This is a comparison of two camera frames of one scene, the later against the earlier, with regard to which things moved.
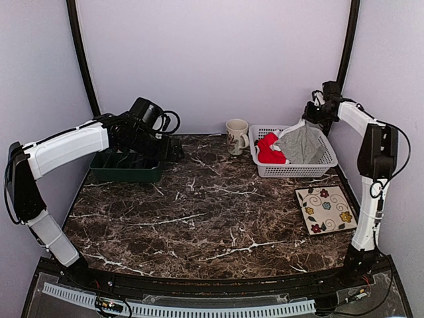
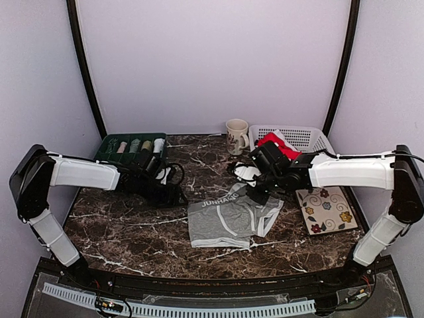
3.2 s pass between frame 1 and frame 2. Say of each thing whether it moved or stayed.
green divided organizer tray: stayed
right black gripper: moved
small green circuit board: stayed
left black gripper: moved
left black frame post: stayed
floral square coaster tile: stayed
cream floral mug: stayed
